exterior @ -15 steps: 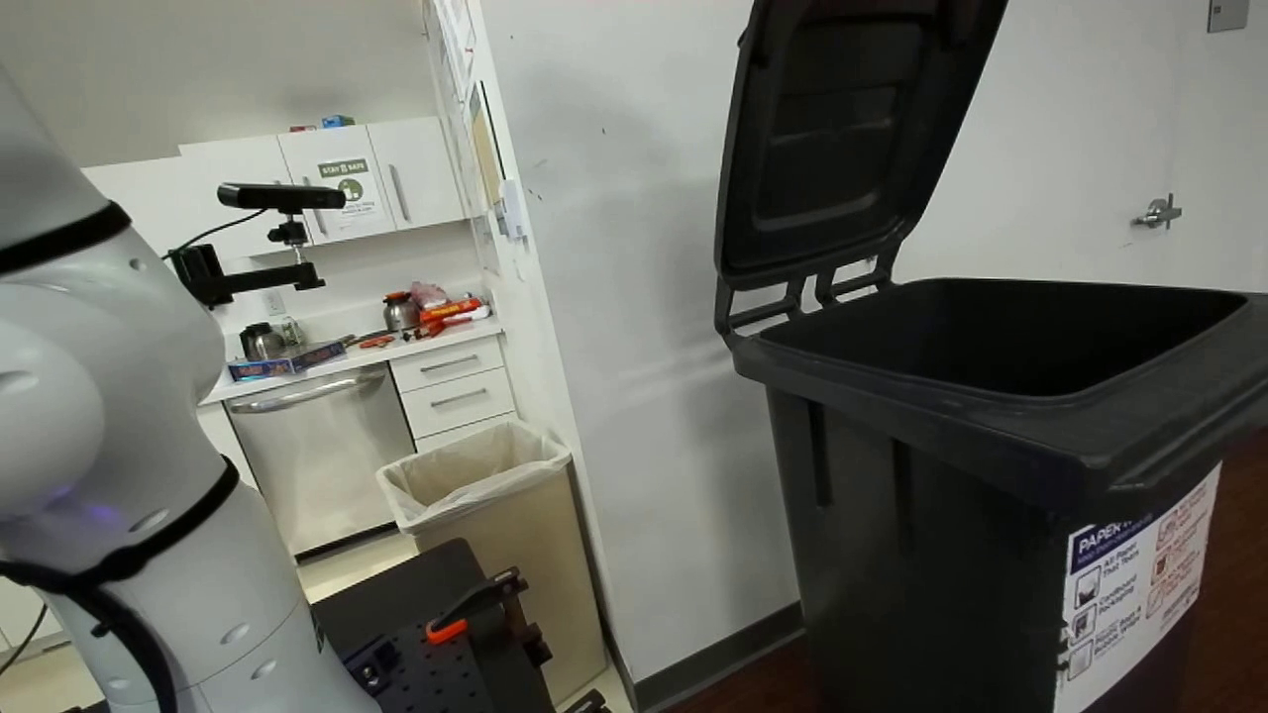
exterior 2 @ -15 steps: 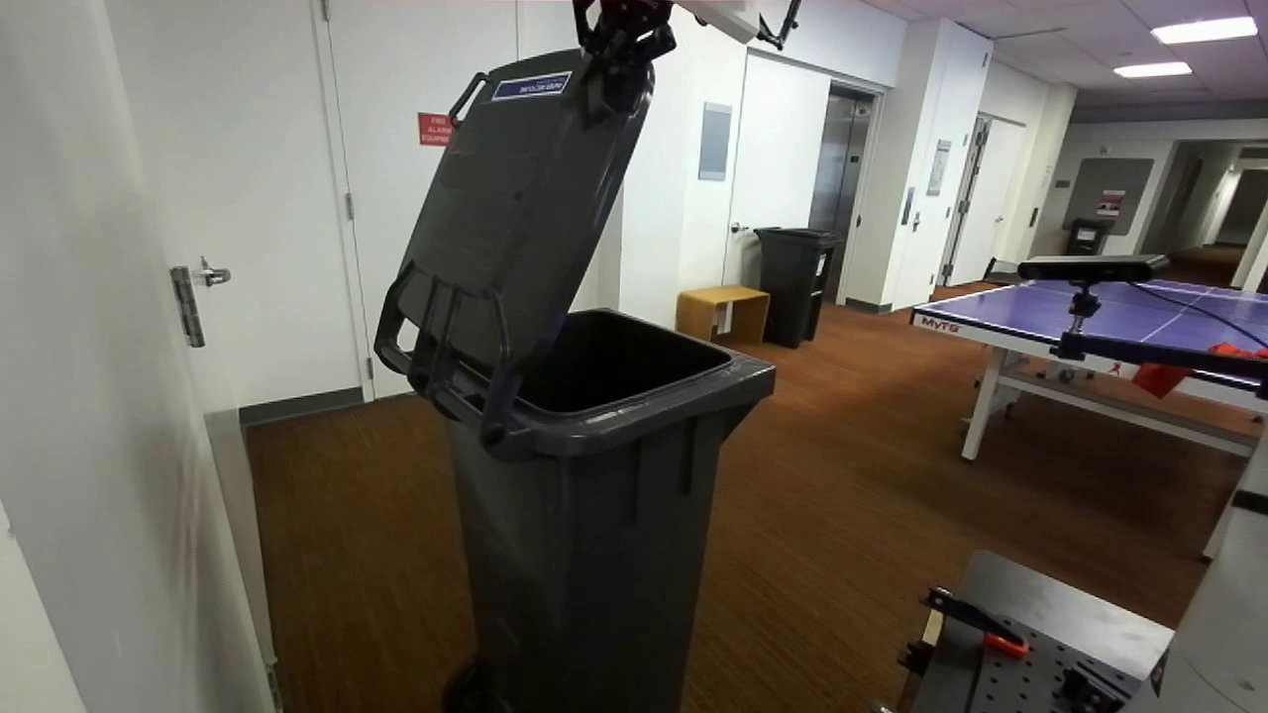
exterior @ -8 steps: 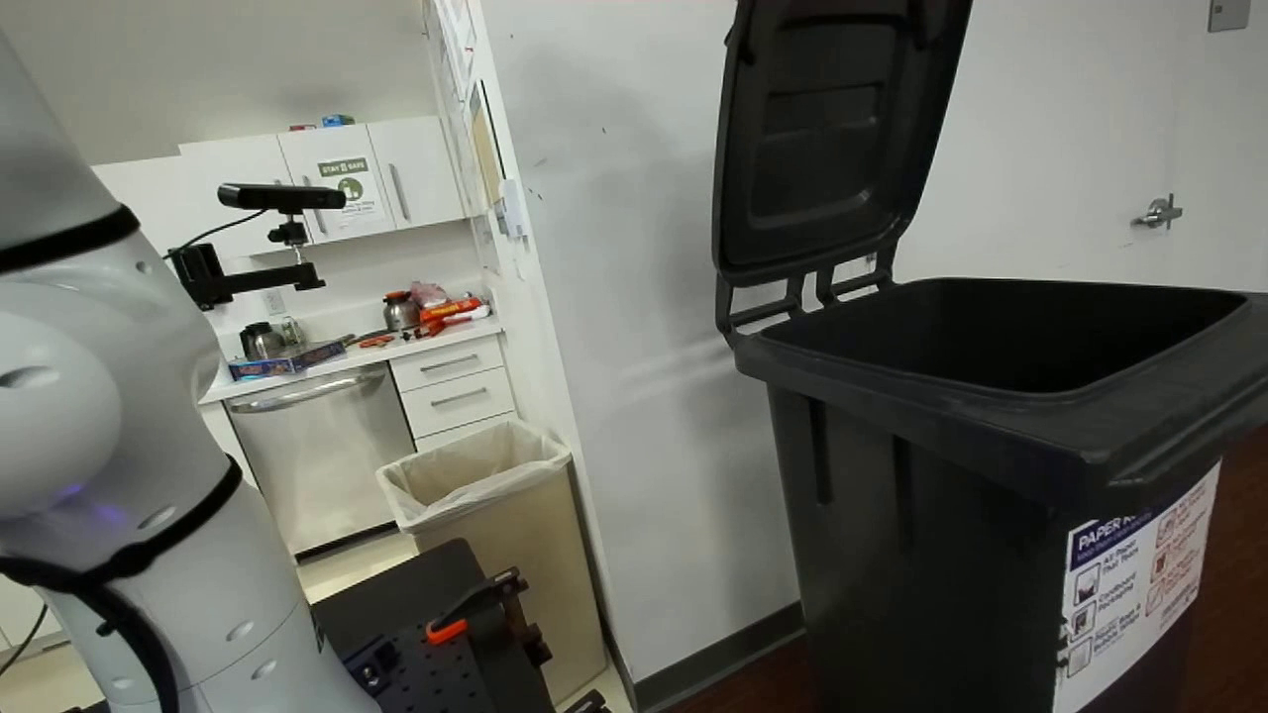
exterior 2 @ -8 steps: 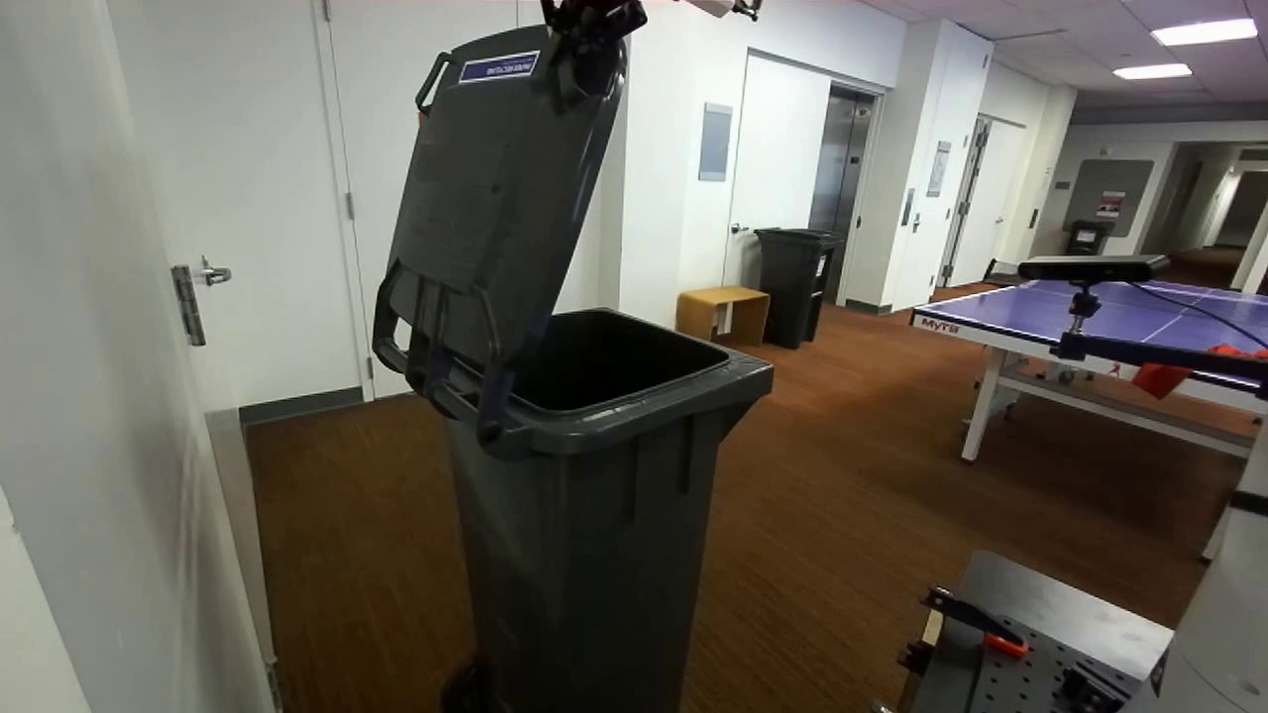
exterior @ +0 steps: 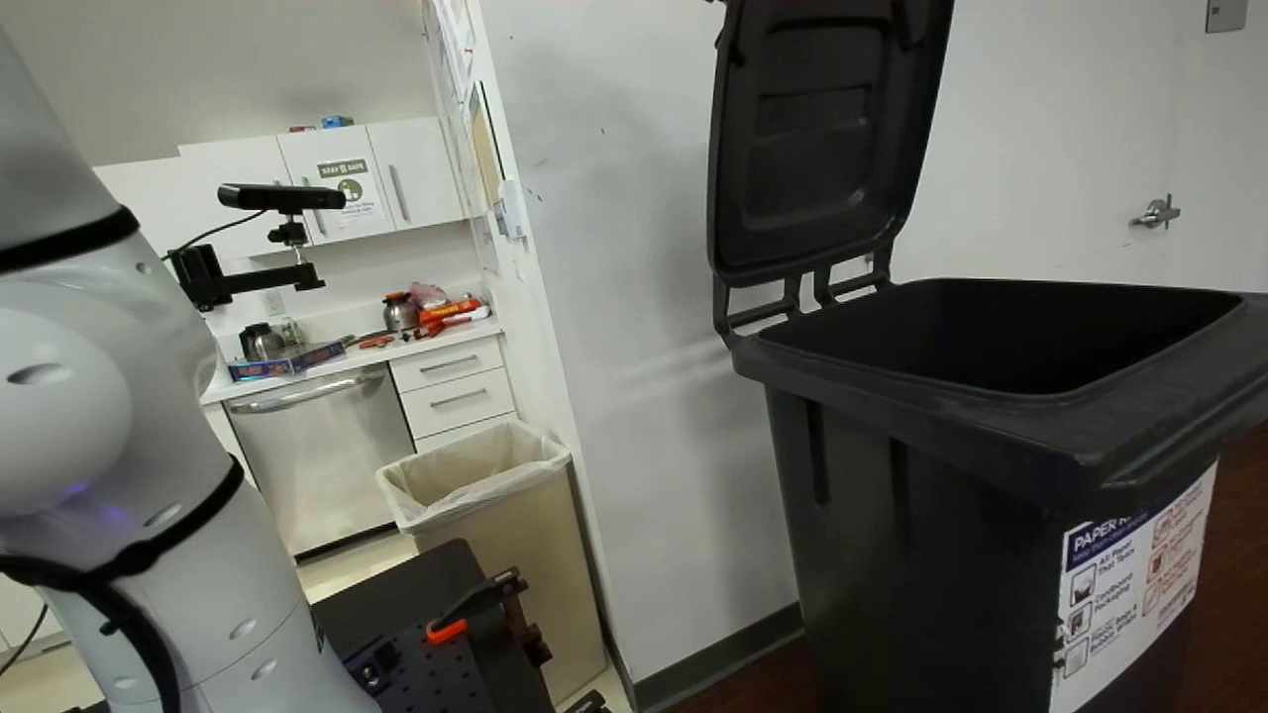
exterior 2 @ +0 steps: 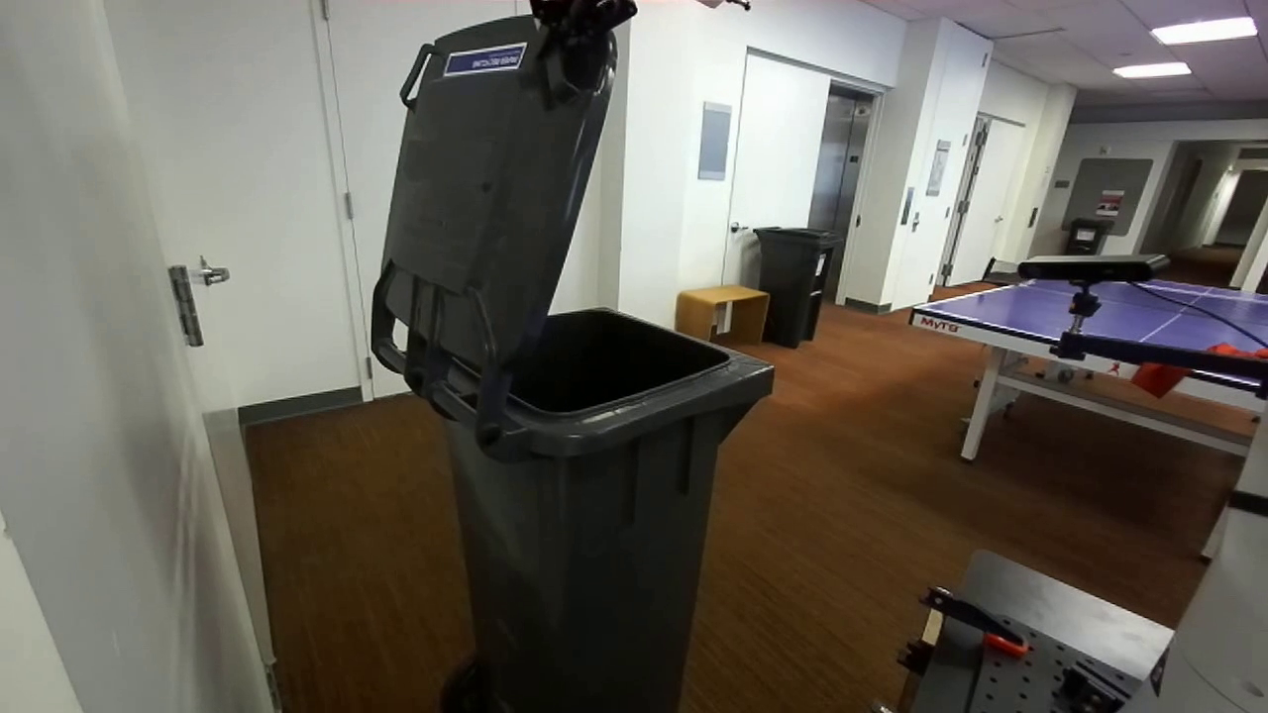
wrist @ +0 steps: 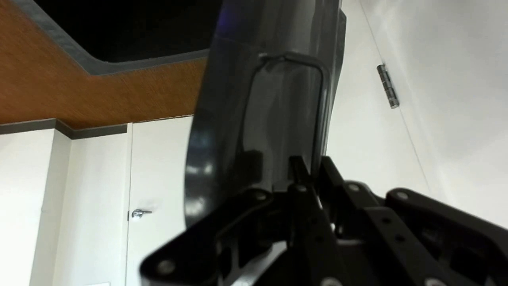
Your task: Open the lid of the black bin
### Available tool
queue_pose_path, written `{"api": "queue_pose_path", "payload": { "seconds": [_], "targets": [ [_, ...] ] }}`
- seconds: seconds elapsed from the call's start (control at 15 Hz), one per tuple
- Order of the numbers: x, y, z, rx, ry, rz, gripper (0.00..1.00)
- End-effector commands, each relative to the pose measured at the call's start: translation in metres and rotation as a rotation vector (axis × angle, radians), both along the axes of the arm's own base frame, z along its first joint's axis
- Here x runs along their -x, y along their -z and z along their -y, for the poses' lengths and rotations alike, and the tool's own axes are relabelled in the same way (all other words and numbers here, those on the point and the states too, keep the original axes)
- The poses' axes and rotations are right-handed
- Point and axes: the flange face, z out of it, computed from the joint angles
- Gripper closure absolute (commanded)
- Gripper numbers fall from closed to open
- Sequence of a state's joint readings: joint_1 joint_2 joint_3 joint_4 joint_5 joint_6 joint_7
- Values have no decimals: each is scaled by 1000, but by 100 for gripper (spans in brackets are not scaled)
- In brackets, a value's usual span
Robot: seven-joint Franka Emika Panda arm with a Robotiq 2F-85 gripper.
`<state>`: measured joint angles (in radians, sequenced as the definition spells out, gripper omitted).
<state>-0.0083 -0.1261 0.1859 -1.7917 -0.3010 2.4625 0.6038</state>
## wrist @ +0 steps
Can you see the white door with red sign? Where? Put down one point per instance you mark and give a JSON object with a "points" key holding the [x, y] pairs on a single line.
{"points": [[159, 169]]}

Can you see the black bin lid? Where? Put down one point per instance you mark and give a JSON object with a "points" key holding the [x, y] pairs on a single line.
{"points": [[264, 132]]}

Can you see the metal door latch plate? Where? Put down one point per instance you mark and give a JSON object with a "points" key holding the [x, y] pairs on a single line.
{"points": [[388, 86]]}

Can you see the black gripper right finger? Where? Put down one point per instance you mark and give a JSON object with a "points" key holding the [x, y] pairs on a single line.
{"points": [[423, 239]]}

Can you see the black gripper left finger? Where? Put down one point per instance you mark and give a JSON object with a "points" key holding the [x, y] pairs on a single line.
{"points": [[239, 239]]}

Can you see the plain white door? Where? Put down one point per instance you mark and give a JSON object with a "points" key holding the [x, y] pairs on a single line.
{"points": [[466, 80]]}

